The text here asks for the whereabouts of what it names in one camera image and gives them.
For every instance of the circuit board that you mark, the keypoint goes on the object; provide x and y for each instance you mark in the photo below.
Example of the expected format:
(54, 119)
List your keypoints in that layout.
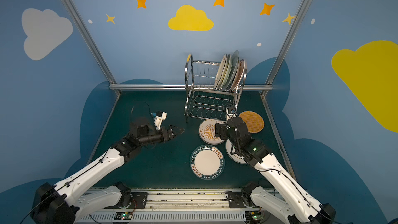
(123, 216)
(253, 217)

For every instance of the white plate dark lettered rim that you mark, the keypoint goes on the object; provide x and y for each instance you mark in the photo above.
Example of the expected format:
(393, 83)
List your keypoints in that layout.
(207, 162)

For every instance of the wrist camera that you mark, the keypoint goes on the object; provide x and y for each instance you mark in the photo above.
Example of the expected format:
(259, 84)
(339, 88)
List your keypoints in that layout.
(231, 112)
(158, 118)

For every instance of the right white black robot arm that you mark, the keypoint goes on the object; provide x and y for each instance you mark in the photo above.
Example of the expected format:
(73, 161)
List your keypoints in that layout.
(296, 206)

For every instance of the pale green flower plate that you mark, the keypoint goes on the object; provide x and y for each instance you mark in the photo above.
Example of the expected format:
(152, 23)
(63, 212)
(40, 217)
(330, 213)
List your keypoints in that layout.
(226, 73)

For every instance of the right aluminium frame post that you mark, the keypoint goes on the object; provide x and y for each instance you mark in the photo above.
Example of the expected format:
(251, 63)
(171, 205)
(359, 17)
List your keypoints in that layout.
(294, 27)

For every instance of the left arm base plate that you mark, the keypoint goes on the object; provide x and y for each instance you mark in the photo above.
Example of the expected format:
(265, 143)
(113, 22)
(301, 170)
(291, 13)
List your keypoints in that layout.
(134, 200)

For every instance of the rear aluminium frame bar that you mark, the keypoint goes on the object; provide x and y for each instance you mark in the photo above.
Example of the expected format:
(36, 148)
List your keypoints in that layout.
(150, 87)

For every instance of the chrome wire dish rack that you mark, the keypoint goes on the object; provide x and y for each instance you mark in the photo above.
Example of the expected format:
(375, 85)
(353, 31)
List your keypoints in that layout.
(208, 104)

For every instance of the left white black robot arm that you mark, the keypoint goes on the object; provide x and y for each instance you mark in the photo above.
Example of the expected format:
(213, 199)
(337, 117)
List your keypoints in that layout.
(64, 202)

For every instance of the cream floral plate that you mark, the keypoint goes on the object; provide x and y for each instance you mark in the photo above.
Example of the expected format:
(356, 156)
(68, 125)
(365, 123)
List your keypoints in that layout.
(220, 71)

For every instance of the right circuit board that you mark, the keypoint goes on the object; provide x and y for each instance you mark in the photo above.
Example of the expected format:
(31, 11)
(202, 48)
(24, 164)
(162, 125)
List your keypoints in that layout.
(253, 217)

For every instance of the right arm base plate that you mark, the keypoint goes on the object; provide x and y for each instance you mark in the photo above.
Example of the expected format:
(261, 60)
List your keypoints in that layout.
(245, 199)

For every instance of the left aluminium frame post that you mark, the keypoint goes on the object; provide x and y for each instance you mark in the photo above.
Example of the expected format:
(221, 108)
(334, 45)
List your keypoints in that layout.
(82, 28)

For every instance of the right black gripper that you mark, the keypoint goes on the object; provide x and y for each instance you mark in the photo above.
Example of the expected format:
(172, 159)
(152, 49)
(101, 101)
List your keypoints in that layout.
(222, 130)

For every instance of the white plate black cloud line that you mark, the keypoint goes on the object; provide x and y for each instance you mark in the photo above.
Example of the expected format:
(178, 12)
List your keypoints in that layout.
(232, 153)

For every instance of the aluminium rail front frame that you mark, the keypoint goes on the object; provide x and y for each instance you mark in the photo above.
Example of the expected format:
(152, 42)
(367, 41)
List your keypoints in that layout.
(188, 200)

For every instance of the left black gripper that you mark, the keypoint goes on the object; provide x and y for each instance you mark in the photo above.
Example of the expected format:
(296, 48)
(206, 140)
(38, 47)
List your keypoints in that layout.
(169, 134)

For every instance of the aluminium frame post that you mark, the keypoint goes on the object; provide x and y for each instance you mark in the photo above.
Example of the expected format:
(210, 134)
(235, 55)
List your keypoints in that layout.
(294, 27)
(82, 28)

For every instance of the yellow woven round plate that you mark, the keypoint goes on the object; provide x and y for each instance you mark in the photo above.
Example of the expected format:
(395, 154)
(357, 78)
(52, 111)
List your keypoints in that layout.
(253, 120)

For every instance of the left circuit board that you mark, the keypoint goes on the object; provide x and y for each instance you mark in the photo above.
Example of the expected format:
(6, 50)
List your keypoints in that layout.
(123, 216)

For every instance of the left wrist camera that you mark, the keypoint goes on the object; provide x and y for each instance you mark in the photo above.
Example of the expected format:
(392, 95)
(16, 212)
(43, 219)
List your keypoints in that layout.
(158, 118)

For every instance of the orange sunburst plate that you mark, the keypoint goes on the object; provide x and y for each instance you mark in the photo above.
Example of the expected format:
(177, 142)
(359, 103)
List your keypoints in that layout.
(239, 75)
(207, 132)

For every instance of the large pale green plate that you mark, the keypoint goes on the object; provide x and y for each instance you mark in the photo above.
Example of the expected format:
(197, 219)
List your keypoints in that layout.
(235, 62)

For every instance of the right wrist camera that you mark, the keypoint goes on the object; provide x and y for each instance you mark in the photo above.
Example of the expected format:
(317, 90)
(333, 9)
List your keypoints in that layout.
(231, 112)

